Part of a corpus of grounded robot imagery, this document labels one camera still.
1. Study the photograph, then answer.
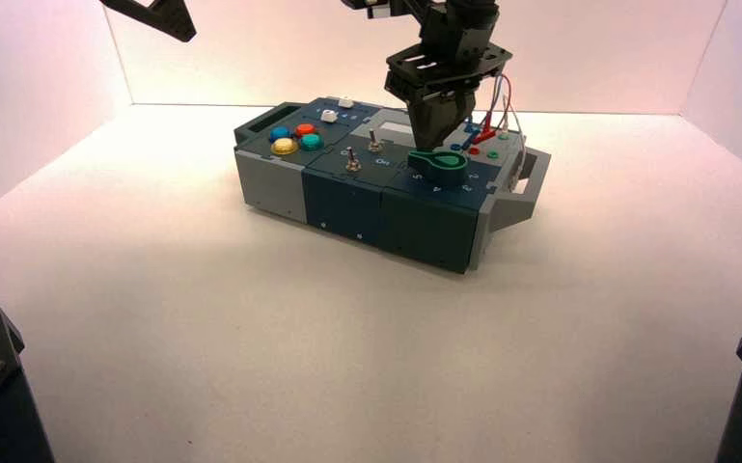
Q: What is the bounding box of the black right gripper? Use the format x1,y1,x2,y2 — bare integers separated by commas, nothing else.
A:
383,11,514,153

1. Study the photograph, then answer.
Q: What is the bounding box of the red jumper wire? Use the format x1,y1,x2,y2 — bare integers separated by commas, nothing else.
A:
472,72,513,146

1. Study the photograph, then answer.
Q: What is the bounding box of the white jumper wire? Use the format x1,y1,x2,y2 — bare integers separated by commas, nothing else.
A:
501,94,529,177

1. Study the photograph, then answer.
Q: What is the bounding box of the grey and blue control box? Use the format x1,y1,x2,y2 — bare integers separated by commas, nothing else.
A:
234,96,552,275

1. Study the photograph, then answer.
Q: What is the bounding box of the green pointer knob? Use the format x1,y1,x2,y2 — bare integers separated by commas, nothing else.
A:
406,149,469,188

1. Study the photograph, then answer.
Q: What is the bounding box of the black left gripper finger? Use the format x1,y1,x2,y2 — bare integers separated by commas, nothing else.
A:
98,0,198,44

